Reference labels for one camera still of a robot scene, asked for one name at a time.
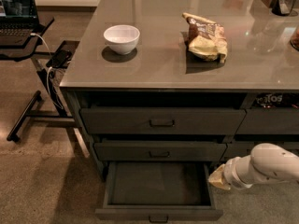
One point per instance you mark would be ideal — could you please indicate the black laptop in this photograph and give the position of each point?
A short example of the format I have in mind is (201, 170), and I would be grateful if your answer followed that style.
(18, 19)

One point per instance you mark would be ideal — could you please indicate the brown item at edge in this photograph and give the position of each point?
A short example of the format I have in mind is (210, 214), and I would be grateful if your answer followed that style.
(294, 41)

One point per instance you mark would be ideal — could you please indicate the dark glass jar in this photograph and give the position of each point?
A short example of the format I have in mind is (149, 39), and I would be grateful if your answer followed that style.
(283, 7)

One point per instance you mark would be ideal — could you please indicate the dark grey kitchen island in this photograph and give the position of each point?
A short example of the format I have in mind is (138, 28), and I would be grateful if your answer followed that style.
(161, 72)

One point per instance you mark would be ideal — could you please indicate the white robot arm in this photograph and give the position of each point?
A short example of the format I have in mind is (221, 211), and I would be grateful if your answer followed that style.
(266, 164)

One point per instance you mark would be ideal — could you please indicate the black smartphone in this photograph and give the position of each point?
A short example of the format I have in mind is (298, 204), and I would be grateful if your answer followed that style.
(59, 58)

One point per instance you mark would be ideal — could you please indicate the brown yellow chip bag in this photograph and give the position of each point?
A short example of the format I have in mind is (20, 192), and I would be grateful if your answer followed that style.
(206, 38)

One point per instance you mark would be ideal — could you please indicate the drawer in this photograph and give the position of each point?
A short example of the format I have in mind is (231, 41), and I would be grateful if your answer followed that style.
(241, 149)
(270, 121)
(159, 192)
(158, 151)
(161, 120)

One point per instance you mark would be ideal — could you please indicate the white beige gripper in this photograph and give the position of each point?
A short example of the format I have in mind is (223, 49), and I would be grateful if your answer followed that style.
(231, 172)

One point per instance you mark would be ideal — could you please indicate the snack bag in drawer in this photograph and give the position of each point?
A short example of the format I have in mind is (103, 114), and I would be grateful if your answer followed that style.
(274, 100)

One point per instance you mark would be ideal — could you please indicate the white ceramic bowl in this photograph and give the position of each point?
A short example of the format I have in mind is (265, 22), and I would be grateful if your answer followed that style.
(122, 38)

